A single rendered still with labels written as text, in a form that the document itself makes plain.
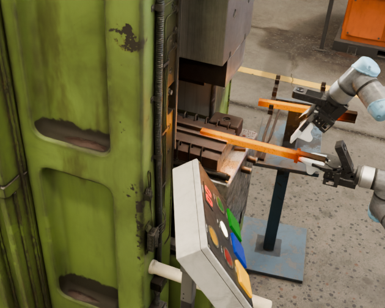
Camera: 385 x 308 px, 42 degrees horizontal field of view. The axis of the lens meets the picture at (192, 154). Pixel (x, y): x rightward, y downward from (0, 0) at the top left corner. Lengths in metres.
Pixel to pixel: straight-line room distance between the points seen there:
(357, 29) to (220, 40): 3.86
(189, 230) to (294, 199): 2.04
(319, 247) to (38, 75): 1.91
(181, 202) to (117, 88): 0.36
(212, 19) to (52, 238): 1.01
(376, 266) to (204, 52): 1.79
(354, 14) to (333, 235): 2.75
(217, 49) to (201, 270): 0.66
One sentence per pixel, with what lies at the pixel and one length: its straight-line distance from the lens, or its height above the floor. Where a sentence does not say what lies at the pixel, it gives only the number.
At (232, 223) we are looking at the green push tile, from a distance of 1.46.
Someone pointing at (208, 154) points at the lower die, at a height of 0.98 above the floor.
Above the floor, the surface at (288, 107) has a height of 0.97.
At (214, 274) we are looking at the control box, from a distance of 1.23.
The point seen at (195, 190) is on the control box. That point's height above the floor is 1.19.
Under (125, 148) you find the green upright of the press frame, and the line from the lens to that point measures 1.49.
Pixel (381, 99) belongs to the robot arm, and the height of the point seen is 1.33.
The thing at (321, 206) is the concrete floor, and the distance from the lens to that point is 3.22.
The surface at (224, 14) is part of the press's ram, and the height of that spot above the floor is 1.53.
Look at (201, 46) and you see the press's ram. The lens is 1.54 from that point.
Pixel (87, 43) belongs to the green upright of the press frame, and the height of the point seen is 1.45.
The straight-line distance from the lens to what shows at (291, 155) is 1.81.
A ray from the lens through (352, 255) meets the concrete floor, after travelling 2.97.
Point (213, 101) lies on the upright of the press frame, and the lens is 2.09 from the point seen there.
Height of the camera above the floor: 2.03
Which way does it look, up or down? 36 degrees down
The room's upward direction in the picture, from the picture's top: 4 degrees clockwise
